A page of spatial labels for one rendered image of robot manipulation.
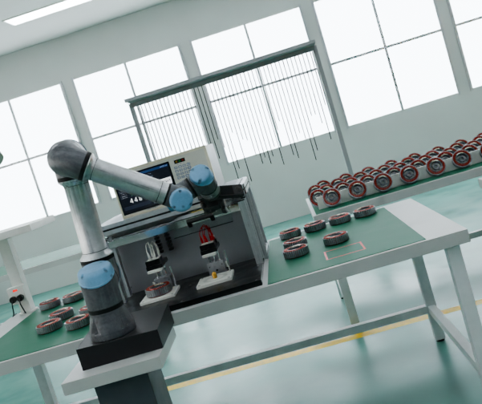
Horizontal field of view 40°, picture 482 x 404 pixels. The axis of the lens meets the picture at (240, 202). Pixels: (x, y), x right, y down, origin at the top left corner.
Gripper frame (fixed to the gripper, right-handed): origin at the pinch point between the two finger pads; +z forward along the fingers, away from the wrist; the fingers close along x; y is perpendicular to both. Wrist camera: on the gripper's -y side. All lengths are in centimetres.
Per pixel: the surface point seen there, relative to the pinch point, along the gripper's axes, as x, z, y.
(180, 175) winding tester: -28.8, 15.8, 17.3
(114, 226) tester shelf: -17, 20, 51
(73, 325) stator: 20, 21, 76
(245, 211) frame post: -7.1, 23.0, -4.8
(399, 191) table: -34, 123, -85
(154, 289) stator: 15.1, 21.0, 39.7
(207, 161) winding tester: -30.7, 14.5, 4.2
